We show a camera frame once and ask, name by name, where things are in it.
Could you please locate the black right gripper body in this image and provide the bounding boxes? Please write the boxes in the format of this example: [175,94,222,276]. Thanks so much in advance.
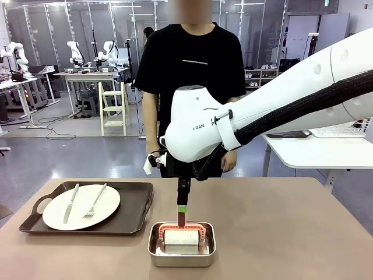
[171,159,195,190]

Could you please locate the lint roller with red handle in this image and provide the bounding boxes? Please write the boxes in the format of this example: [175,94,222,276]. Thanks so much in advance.
[157,211,206,254]

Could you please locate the dark brown serving tray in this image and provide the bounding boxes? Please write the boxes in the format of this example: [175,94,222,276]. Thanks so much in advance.
[19,181,154,236]
[266,130,312,139]

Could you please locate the white round plate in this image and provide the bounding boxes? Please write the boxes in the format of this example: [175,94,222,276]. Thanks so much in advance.
[42,183,121,231]

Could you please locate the person's right forearm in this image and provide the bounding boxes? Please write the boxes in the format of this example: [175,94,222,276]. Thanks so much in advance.
[143,115,160,145]

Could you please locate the person's right hand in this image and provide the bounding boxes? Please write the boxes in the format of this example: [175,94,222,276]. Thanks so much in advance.
[146,142,161,157]

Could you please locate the person's left hand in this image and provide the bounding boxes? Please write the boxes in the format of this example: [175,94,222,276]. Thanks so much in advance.
[221,150,236,173]

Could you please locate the rectangular metal tin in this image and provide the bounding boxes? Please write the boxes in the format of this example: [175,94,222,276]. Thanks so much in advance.
[147,221,217,268]

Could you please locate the silver fork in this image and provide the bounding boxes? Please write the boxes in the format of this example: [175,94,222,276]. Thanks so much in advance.
[82,183,108,220]

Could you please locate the cream wooden step ladder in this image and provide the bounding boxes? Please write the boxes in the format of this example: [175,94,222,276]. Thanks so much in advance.
[98,81,128,137]

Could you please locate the silver table knife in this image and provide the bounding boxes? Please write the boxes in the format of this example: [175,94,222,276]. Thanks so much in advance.
[63,183,80,225]

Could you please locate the grey plastic stool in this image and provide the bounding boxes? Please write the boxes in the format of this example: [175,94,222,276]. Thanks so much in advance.
[80,96,101,117]

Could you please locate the wooden shoe rack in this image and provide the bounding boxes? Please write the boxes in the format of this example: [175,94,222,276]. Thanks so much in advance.
[244,68,280,88]

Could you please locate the person in black t-shirt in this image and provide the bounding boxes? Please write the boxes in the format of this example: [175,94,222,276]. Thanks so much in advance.
[134,0,246,179]

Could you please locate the white rounded side table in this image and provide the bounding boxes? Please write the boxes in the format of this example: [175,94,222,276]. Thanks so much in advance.
[262,134,373,193]

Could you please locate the wood-top lab table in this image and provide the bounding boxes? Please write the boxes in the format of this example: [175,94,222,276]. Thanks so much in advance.
[54,69,129,117]

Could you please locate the long-haired person behind glass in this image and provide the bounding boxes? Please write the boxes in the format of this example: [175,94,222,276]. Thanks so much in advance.
[142,26,156,46]

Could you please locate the black bags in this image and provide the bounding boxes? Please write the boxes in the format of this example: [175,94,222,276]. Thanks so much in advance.
[279,58,301,72]

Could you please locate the tan board corner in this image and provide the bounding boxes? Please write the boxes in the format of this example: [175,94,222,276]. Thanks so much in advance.
[0,204,14,228]

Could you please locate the white lab desk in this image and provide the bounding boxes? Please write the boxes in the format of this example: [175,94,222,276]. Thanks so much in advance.
[0,76,61,129]

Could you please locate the grey door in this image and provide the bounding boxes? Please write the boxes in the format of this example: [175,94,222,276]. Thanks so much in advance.
[316,13,350,55]

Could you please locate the right arm white wrist camera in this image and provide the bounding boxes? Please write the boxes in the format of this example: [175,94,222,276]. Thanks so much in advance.
[143,150,169,176]

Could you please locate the right arm braided cable sleeve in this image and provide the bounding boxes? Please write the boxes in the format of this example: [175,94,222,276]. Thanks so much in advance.
[192,69,373,182]

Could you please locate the black camera tripod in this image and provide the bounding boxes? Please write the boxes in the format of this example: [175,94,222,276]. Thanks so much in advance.
[125,37,135,88]

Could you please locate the black floor cables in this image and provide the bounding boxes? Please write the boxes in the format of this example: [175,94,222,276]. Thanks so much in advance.
[29,115,77,141]

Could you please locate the white wire dish rack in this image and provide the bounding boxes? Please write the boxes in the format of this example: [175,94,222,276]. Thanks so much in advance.
[310,118,367,138]

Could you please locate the black stand with white camera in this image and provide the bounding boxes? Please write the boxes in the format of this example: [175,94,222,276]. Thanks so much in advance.
[302,33,320,64]

